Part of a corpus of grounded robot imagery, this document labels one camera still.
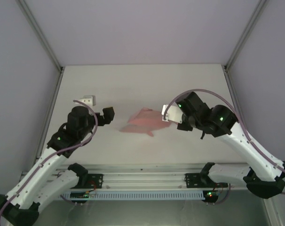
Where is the small circuit board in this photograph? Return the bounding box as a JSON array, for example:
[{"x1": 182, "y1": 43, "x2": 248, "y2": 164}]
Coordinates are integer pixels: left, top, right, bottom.
[
  {"x1": 203, "y1": 190, "x2": 220, "y2": 201},
  {"x1": 71, "y1": 192, "x2": 96, "y2": 201}
]

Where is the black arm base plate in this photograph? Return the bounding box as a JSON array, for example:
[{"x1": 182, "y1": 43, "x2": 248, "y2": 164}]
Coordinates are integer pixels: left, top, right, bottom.
[
  {"x1": 185, "y1": 173, "x2": 206, "y2": 189},
  {"x1": 86, "y1": 173, "x2": 103, "y2": 189}
]

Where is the aluminium frame post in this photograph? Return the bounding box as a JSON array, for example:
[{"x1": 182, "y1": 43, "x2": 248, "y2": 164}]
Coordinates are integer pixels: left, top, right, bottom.
[
  {"x1": 16, "y1": 0, "x2": 64, "y2": 73},
  {"x1": 223, "y1": 0, "x2": 269, "y2": 73}
]

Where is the white slotted cable duct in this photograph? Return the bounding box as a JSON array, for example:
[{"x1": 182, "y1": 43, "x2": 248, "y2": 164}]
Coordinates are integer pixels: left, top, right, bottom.
[{"x1": 60, "y1": 190, "x2": 204, "y2": 201}]

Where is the aluminium table edge rail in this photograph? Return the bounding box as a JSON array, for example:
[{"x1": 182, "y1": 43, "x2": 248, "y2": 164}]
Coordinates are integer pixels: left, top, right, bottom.
[{"x1": 21, "y1": 69, "x2": 64, "y2": 176}]

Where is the grey metal panel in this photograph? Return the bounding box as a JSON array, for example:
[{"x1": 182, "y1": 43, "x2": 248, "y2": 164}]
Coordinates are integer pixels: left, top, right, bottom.
[{"x1": 36, "y1": 200, "x2": 269, "y2": 226}]

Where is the pink paper box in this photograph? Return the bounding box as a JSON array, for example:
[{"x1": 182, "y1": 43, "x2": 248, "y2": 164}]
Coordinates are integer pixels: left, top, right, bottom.
[{"x1": 119, "y1": 107, "x2": 178, "y2": 137}]

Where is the aluminium mounting rail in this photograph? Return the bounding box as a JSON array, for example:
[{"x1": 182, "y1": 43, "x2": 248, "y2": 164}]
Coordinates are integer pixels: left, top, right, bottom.
[{"x1": 20, "y1": 162, "x2": 251, "y2": 189}]

